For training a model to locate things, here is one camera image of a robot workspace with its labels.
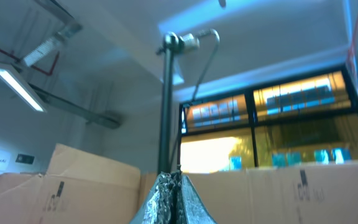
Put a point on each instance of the black camera stand pole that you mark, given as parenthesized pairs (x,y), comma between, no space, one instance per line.
(168,48)

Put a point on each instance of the silver overhead camera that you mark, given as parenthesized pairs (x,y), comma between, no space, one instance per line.
(189,43)

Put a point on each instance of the black framed window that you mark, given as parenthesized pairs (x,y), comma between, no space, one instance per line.
(311,118)

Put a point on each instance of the ceiling light panel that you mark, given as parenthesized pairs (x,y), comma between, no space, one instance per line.
(12,78)

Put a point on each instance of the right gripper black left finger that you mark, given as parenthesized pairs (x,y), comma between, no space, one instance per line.
(155,199)

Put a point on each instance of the grey ceiling duct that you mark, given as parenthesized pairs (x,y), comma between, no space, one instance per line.
(102,119)

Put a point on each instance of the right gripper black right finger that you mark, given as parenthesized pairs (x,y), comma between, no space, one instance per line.
(189,207)

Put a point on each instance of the brown cardboard backdrop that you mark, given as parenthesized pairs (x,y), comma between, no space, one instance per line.
(79,187)

